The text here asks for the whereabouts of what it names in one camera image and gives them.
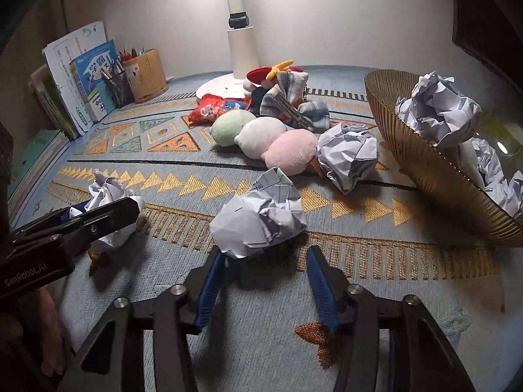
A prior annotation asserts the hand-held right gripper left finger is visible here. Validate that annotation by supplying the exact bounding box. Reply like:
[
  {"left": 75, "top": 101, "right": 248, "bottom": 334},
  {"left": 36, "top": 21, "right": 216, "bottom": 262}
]
[{"left": 57, "top": 249, "right": 227, "bottom": 392}]

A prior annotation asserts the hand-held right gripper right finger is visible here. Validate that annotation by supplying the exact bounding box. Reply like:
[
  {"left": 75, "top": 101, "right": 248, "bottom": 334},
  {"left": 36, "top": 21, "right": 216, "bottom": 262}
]
[{"left": 306, "top": 246, "right": 477, "bottom": 392}]

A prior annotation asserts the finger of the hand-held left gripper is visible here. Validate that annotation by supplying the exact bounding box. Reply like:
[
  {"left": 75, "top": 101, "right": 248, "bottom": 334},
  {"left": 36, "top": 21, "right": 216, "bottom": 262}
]
[
  {"left": 53, "top": 196, "right": 145, "bottom": 254},
  {"left": 10, "top": 206, "right": 88, "bottom": 246}
]

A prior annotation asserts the white paper ball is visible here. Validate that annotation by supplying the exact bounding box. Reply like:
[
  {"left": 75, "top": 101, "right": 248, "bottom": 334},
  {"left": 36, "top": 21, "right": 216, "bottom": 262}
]
[
  {"left": 396, "top": 71, "right": 483, "bottom": 148},
  {"left": 315, "top": 122, "right": 379, "bottom": 194},
  {"left": 84, "top": 169, "right": 145, "bottom": 251},
  {"left": 209, "top": 167, "right": 308, "bottom": 259},
  {"left": 470, "top": 138, "right": 523, "bottom": 218}
]

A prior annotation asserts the red snack packet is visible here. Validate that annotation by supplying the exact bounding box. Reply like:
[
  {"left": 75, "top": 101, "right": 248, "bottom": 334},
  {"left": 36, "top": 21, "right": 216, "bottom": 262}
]
[{"left": 189, "top": 93, "right": 251, "bottom": 126}]

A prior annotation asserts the plain three-ball pastel plush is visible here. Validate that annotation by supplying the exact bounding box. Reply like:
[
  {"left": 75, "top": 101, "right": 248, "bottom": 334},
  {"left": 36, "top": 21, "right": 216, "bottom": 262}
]
[{"left": 210, "top": 111, "right": 319, "bottom": 175}]

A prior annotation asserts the amber ribbed glass bowl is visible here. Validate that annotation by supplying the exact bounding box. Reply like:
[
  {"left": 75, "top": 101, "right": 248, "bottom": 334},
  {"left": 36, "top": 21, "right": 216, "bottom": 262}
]
[{"left": 363, "top": 69, "right": 523, "bottom": 248}]

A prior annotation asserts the grey plaid fabric bow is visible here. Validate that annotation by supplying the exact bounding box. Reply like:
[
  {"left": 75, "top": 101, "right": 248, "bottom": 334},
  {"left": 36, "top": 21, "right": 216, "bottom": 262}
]
[{"left": 249, "top": 70, "right": 329, "bottom": 131}]

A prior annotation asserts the white cat plush red box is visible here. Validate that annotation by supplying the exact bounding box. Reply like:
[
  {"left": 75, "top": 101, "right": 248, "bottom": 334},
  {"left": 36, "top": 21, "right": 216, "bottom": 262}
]
[{"left": 244, "top": 60, "right": 309, "bottom": 90}]

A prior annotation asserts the person's left hand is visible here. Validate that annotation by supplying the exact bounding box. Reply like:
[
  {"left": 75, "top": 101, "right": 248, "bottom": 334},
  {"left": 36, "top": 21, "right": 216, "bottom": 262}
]
[{"left": 35, "top": 284, "right": 70, "bottom": 378}]

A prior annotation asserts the teal flat book stack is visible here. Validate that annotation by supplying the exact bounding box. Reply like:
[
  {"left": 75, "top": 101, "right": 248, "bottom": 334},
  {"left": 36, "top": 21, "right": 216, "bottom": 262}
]
[{"left": 6, "top": 128, "right": 70, "bottom": 201}]

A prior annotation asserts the row of upright books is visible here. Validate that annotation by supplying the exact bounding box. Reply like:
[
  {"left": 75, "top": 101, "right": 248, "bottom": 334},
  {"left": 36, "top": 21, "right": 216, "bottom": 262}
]
[{"left": 28, "top": 63, "right": 80, "bottom": 141}]

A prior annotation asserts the black mesh pen holder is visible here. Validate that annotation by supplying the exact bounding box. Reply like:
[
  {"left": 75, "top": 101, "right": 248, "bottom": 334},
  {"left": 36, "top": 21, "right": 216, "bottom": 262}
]
[{"left": 104, "top": 69, "right": 135, "bottom": 107}]

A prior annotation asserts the blue cover workbook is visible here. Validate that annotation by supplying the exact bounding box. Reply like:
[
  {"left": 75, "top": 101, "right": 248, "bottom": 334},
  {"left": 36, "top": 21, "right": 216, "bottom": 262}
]
[{"left": 69, "top": 40, "right": 119, "bottom": 123}]

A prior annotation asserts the cardboard pen holder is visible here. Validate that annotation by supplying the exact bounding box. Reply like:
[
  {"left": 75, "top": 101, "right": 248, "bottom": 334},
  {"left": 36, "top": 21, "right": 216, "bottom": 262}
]
[{"left": 124, "top": 48, "right": 168, "bottom": 103}]

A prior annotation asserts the bunch of pens mesh holder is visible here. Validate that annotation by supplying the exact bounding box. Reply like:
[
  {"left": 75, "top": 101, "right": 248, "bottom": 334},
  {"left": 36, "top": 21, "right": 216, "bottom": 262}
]
[{"left": 100, "top": 59, "right": 125, "bottom": 80}]

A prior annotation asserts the stack of books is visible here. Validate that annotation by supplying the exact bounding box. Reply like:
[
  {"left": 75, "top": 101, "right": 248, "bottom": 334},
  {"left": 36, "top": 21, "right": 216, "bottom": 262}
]
[{"left": 42, "top": 20, "right": 107, "bottom": 131}]

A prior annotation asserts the bunch of pens wooden holder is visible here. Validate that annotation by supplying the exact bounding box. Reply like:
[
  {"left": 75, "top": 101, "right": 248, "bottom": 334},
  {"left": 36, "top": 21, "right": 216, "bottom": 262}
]
[{"left": 118, "top": 45, "right": 148, "bottom": 60}]

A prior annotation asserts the white desk lamp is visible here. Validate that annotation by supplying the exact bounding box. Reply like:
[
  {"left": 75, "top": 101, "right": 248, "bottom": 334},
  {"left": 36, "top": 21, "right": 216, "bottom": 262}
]
[{"left": 196, "top": 0, "right": 262, "bottom": 99}]

